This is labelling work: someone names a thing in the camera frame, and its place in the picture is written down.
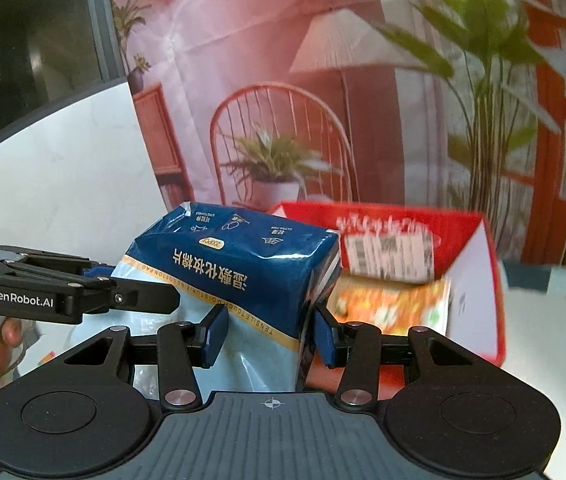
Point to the blue cotton pad package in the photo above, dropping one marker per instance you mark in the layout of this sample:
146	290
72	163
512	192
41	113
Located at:
243	270

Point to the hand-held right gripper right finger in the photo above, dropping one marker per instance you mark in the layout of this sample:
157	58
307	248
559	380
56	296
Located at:
324	342

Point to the red strawberry print box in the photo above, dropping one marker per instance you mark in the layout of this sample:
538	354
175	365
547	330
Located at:
308	217

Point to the orange snack packet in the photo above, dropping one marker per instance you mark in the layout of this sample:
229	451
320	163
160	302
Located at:
393	305

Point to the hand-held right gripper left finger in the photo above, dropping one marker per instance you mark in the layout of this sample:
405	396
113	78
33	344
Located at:
217	332

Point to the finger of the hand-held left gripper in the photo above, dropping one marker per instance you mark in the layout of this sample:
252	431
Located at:
38	267
113	299

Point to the dark glass window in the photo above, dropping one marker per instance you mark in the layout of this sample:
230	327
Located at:
28	35

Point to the printed wall backdrop cloth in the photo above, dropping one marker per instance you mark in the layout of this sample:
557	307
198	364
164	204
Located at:
363	85

